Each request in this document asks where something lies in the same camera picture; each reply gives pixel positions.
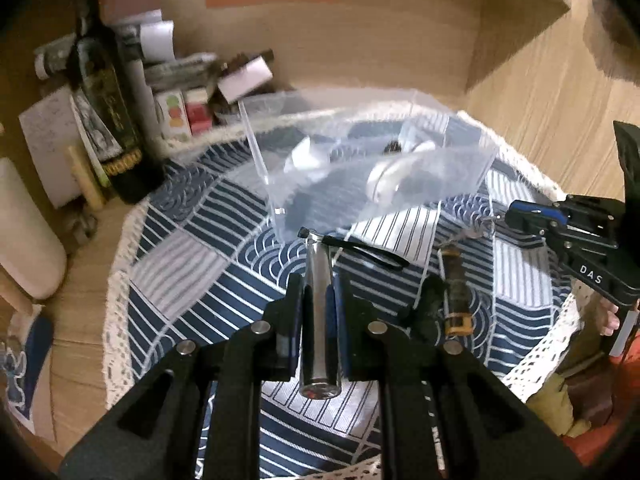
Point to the clear plastic box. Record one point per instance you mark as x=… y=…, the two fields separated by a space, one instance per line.
x=440 y=160

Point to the white oval object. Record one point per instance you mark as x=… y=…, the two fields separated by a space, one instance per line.
x=392 y=177

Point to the blue cartoon printed item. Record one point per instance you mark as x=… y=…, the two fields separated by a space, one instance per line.
x=22 y=360

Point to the white box with coloured dots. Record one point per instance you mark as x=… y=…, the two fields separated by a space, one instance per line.
x=172 y=117

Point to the dark cylinder with orange band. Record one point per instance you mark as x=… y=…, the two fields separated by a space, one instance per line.
x=456 y=292

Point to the white round object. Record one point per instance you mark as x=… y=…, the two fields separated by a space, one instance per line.
x=307 y=157

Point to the white rounded container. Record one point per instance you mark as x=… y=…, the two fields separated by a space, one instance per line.
x=27 y=240

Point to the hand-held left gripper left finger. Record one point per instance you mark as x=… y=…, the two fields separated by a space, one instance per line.
x=294 y=312

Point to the white paper sheet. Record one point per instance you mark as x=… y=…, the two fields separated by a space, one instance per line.
x=47 y=145

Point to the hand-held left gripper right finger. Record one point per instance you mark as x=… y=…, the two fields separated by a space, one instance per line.
x=343 y=312

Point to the rolled printed paper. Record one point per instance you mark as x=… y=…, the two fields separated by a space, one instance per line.
x=55 y=55

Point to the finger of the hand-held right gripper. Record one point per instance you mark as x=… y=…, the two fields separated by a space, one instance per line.
x=530 y=216

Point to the person's right hand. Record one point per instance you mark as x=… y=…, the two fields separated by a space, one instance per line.
x=609 y=321

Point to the red small box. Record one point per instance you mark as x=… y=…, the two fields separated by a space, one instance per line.
x=199 y=112

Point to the dark glass bottle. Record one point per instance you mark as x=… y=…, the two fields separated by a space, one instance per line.
x=107 y=110

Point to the white cardboard box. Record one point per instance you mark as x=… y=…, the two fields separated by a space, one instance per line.
x=245 y=80

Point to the blue patterned tablecloth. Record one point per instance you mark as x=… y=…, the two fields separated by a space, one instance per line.
x=200 y=260

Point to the small dark object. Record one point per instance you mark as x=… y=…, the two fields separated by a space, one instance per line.
x=392 y=146

